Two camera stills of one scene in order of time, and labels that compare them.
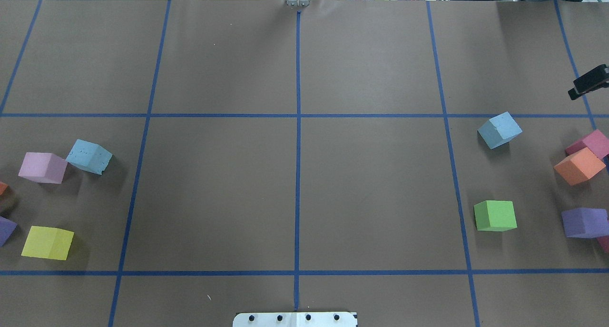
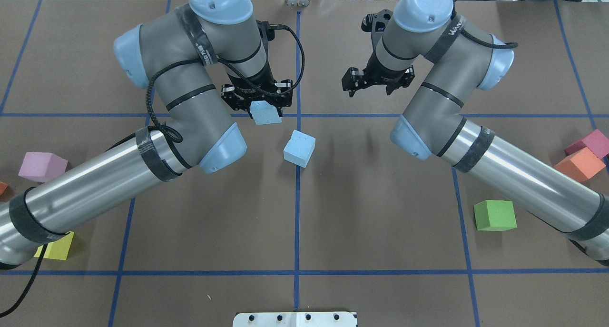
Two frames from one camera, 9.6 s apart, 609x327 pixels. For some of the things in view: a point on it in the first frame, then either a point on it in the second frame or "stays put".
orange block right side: (579, 167) stays put
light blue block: (499, 130) -> (299, 148)
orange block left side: (3, 187) stays put
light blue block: (89, 156) -> (262, 113)
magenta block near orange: (596, 142) stays put
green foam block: (495, 215) stays put
